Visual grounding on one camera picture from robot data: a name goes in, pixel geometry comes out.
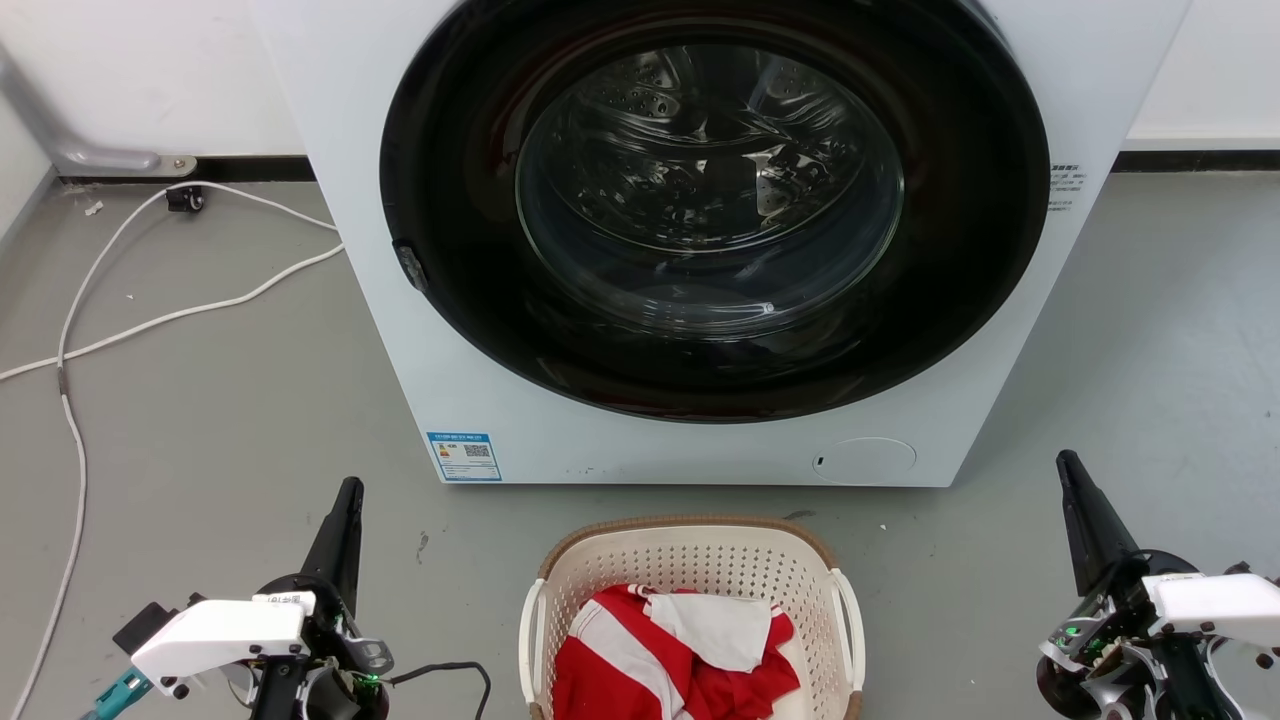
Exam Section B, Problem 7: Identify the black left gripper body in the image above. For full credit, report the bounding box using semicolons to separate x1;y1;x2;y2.
255;573;395;720

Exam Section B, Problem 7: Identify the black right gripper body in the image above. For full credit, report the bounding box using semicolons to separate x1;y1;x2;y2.
1036;548;1216;720

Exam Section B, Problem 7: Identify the round white filter cover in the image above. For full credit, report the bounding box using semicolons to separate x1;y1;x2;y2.
811;437;918;486

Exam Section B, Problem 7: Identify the white power cable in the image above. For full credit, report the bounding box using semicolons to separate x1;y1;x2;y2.
0;240;346;384

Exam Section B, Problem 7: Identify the white cloth piece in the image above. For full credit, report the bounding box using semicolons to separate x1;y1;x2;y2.
644;589;774;674

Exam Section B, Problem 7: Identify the cream perforated laundry basket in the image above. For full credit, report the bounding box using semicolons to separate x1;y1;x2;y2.
518;515;867;720

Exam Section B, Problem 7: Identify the small text warning sticker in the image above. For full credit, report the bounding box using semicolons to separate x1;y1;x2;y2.
1047;163;1088;213

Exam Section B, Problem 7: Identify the steel washer drum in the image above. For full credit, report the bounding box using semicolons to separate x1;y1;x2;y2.
540;42;881;251

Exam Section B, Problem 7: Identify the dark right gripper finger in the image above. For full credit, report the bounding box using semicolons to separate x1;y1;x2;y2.
1056;450;1107;599
1064;450;1140;583

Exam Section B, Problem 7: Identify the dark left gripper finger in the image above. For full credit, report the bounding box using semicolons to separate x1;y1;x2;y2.
299;477;354;593
339;477;365;614

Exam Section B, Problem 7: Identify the grey floor pipe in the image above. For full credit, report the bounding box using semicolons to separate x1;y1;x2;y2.
0;44;198;178

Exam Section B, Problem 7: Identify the red white striped garment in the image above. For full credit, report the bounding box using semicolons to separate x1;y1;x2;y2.
552;584;802;720

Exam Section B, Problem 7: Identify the white front-load washing machine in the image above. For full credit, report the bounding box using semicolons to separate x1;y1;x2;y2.
252;0;1195;489

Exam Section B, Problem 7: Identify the teal cable connector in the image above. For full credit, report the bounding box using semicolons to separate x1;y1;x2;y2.
78;668;154;720

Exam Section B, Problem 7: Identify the blue energy label sticker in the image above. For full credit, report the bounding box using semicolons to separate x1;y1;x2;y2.
427;431;503;483

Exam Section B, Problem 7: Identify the black round washer door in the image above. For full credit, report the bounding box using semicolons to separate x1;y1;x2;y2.
379;0;1052;424

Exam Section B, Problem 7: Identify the thin black left gripper cable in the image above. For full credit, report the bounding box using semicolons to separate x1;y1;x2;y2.
386;660;493;720

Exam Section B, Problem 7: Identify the white cable with grey sleeve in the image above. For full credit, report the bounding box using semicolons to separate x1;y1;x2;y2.
8;180;341;720

